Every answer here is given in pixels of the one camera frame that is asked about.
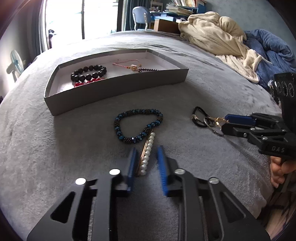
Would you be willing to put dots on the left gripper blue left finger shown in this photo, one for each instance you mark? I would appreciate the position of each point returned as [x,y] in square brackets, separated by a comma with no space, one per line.
[130,171]

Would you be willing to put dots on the blue chair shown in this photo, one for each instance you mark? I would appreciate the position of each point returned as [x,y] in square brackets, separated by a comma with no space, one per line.
[141,15]

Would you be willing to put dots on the cream blanket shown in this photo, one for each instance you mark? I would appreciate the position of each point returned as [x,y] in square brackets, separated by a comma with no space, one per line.
[223,37]

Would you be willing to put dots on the brown wooden cabinet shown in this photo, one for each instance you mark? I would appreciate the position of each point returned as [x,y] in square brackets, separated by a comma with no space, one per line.
[166,26]

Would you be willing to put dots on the black camera box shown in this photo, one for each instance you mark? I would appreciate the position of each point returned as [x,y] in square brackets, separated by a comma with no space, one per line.
[282,89]

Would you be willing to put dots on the blue desk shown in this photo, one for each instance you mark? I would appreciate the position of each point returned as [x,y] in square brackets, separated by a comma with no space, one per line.
[175,15]

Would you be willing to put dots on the grey bed cover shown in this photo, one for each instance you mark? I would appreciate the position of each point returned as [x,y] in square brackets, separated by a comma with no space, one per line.
[42,155]

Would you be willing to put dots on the stack of books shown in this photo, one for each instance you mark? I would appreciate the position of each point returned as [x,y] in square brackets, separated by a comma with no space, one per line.
[185,3]

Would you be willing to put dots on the right hand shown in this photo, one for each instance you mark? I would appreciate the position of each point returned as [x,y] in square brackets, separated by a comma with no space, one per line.
[278,169]

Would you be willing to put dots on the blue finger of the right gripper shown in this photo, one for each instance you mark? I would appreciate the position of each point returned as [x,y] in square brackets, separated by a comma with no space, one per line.
[240,119]
[237,130]

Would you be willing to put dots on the dark curtain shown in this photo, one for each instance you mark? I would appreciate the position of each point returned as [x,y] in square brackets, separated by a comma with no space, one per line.
[124,13]

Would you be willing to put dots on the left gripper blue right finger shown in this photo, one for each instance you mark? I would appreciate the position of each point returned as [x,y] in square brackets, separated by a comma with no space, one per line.
[164,169]

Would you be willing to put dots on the white standing fan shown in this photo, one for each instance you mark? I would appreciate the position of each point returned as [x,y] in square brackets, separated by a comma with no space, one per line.
[16,66]

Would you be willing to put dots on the grey cardboard tray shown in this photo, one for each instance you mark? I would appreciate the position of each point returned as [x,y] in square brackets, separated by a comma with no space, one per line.
[128,70]

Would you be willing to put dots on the blue blanket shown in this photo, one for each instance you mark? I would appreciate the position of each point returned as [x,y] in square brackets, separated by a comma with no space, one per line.
[277,54]

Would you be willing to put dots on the white pearl hair clip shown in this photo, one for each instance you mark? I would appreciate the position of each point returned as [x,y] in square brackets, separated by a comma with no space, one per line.
[145,155]

